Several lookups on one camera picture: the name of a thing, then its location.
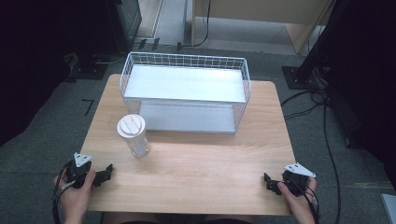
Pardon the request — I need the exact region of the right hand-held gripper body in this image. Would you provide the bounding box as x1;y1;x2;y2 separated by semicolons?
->
281;161;317;198

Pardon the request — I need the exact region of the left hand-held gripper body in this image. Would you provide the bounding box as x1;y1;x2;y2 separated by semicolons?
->
64;151;93;189

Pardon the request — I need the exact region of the clear cup with white lid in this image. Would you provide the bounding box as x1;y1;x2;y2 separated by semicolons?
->
116;113;152;159

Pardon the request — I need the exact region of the white wire shelf rack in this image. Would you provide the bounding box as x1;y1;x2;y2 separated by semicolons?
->
120;51;252;135

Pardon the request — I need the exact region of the person's right hand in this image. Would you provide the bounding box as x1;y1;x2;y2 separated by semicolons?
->
276;176;318;217

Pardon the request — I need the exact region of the person's left hand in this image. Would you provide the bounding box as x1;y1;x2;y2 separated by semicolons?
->
52;169;97;218

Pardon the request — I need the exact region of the pale flat board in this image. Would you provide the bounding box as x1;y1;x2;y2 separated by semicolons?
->
379;192;396;224

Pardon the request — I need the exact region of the black metal stand with base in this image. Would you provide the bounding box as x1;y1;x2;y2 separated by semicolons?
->
281;0;347;91

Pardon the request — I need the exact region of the dark cabinet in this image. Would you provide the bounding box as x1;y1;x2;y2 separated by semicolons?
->
106;0;143;54

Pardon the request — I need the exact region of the light wooden desk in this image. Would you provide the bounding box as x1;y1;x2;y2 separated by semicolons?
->
191;0;337;55

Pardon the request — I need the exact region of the right hand-held gripper black cable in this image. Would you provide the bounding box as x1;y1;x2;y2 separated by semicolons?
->
293;178;320;224

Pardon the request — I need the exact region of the hand-held gripper black cable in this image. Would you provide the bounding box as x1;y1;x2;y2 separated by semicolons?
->
51;160;78;224
293;178;320;224

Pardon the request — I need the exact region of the left hand-held gripper black cable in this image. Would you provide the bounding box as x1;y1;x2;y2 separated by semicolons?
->
51;160;78;224

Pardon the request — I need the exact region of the long black floor cable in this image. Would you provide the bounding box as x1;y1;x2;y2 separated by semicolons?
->
322;101;343;224

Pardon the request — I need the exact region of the black stand base plate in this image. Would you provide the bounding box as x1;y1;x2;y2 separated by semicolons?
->
67;53;113;81

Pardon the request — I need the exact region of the black hanging cable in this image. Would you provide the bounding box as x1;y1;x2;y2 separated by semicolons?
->
176;0;212;52

